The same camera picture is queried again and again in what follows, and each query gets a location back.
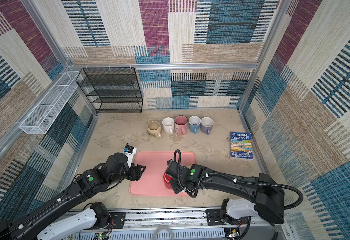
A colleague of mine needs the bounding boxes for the black corrugated cable conduit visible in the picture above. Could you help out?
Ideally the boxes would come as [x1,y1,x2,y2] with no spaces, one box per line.
[234,178,304,211]

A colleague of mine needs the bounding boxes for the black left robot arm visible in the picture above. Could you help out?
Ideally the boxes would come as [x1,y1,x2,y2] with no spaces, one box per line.
[0,153,146,240]

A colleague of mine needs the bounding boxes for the beige ceramic teapot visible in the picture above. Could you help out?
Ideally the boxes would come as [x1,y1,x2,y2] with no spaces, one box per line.
[147,121,162,139]

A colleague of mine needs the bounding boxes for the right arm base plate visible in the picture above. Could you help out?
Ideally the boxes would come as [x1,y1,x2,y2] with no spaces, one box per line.
[203,209,249,226]

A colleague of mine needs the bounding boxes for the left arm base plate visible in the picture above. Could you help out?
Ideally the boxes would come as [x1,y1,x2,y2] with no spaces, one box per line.
[105,212,126,230]

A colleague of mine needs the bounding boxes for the pink plastic tray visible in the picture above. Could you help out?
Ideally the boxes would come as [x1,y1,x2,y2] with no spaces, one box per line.
[129,150,197,197]

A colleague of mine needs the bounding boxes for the white ceramic mug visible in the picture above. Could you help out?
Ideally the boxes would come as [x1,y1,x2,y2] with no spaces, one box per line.
[162,117,175,135]

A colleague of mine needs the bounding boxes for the white wire mesh basket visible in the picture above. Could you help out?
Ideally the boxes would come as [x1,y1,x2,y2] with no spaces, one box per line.
[20,72,79,135]

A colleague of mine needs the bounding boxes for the pink ghost mug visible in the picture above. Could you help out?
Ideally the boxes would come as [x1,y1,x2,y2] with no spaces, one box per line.
[175,115,188,135]

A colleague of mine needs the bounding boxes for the blue treehouse book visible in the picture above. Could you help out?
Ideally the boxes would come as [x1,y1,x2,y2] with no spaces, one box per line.
[230,132,253,161]

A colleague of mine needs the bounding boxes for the grey hose loop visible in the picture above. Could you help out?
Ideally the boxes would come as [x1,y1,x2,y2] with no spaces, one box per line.
[151,224,176,240]

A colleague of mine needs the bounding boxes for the black wire shelf rack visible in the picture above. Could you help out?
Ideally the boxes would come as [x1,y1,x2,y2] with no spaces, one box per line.
[76,67,144,114]

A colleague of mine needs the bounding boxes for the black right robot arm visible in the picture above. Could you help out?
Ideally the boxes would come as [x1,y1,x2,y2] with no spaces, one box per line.
[165,160,284,225]

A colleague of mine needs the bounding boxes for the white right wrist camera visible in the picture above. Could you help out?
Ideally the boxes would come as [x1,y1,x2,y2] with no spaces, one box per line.
[165,160,178,179]

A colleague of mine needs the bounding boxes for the blue ceramic mug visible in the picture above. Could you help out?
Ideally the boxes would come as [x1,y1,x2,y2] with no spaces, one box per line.
[189,116,201,134]

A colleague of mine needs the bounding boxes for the red ceramic mug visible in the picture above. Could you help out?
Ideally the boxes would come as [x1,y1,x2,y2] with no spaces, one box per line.
[163,173,173,190]

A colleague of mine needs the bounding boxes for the purple ceramic mug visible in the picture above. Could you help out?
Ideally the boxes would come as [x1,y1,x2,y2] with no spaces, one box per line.
[200,117,214,135]

